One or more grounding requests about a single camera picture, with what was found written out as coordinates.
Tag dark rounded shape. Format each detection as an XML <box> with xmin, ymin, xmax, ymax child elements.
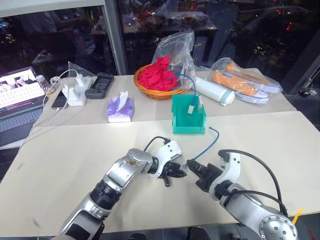
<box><xmin>129</xmin><ymin>232</ymin><xmax>151</xmax><ymax>240</ymax></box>

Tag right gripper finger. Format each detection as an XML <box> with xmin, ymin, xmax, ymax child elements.
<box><xmin>205</xmin><ymin>162</ymin><xmax>224</xmax><ymax>175</ymax></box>
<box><xmin>185</xmin><ymin>159</ymin><xmax>207</xmax><ymax>180</ymax></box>

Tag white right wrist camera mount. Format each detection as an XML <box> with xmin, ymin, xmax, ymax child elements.
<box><xmin>209</xmin><ymin>150</ymin><xmax>242</xmax><ymax>201</ymax></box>

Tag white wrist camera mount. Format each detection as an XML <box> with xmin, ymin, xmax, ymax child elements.
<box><xmin>153</xmin><ymin>140</ymin><xmax>183</xmax><ymax>179</ymax></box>
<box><xmin>209</xmin><ymin>150</ymin><xmax>242</xmax><ymax>201</ymax></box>

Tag white water bottle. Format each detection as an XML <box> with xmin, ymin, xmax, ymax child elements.
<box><xmin>194</xmin><ymin>76</ymin><xmax>237</xmax><ymax>107</ymax></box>

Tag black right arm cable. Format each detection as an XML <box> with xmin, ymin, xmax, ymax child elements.
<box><xmin>218</xmin><ymin>149</ymin><xmax>289</xmax><ymax>217</ymax></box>

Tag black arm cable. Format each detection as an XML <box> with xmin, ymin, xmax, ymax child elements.
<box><xmin>218</xmin><ymin>149</ymin><xmax>289</xmax><ymax>217</ymax></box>
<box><xmin>143</xmin><ymin>136</ymin><xmax>171</xmax><ymax>154</ymax></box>

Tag black smartphone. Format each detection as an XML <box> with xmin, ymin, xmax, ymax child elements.
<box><xmin>51</xmin><ymin>88</ymin><xmax>70</xmax><ymax>110</ymax></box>

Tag green plastic bin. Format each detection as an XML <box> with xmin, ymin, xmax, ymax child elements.
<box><xmin>171</xmin><ymin>94</ymin><xmax>207</xmax><ymax>135</ymax></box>

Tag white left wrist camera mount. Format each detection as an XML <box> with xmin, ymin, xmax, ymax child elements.
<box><xmin>153</xmin><ymin>140</ymin><xmax>183</xmax><ymax>179</ymax></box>

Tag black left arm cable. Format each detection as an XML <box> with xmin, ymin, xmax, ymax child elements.
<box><xmin>143</xmin><ymin>136</ymin><xmax>171</xmax><ymax>154</ymax></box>

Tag red cloth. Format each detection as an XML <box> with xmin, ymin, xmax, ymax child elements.
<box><xmin>138</xmin><ymin>55</ymin><xmax>180</xmax><ymax>91</ymax></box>

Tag white charging cable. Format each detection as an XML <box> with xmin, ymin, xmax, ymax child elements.
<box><xmin>23</xmin><ymin>69</ymin><xmax>81</xmax><ymax>149</ymax></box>

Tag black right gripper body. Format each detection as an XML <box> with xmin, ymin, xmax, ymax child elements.
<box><xmin>195</xmin><ymin>167</ymin><xmax>225</xmax><ymax>194</ymax></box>

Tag orange wicker basket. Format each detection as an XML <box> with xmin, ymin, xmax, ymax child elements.
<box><xmin>133</xmin><ymin>64</ymin><xmax>188</xmax><ymax>101</ymax></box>

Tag small clear plastic bag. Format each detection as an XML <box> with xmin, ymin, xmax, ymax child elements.
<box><xmin>67</xmin><ymin>60</ymin><xmax>98</xmax><ymax>87</ymax></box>

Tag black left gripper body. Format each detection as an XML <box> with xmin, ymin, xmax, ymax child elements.
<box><xmin>159</xmin><ymin>160</ymin><xmax>176</xmax><ymax>188</ymax></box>

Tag orange shoes in bag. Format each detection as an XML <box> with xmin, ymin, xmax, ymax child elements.
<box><xmin>209</xmin><ymin>57</ymin><xmax>280</xmax><ymax>104</ymax></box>

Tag blue network cable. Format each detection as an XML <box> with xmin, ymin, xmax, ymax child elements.
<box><xmin>166</xmin><ymin>73</ymin><xmax>199</xmax><ymax>109</ymax></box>
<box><xmin>182</xmin><ymin>126</ymin><xmax>221</xmax><ymax>169</ymax></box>

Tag small white-capped bottle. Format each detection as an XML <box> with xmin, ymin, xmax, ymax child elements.
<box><xmin>35</xmin><ymin>74</ymin><xmax>54</xmax><ymax>95</ymax></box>

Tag yellow strip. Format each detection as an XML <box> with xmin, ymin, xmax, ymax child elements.
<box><xmin>292</xmin><ymin>208</ymin><xmax>304</xmax><ymax>226</ymax></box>

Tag grey window frame post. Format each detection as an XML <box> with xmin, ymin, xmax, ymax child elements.
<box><xmin>103</xmin><ymin>0</ymin><xmax>129</xmax><ymax>76</ymax></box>

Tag white power strip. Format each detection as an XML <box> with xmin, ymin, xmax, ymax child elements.
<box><xmin>61</xmin><ymin>74</ymin><xmax>91</xmax><ymax>107</ymax></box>

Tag grey laptop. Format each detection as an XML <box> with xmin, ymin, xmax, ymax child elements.
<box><xmin>0</xmin><ymin>65</ymin><xmax>50</xmax><ymax>149</ymax></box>

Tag orange and white shoe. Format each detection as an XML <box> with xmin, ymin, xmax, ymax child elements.
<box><xmin>224</xmin><ymin>63</ymin><xmax>279</xmax><ymax>94</ymax></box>
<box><xmin>211</xmin><ymin>70</ymin><xmax>270</xmax><ymax>104</ymax></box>

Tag purple tissue pack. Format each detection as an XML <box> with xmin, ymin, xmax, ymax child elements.
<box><xmin>106</xmin><ymin>90</ymin><xmax>134</xmax><ymax>124</ymax></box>

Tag black handheld device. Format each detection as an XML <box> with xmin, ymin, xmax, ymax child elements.
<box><xmin>84</xmin><ymin>72</ymin><xmax>115</xmax><ymax>100</ymax></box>

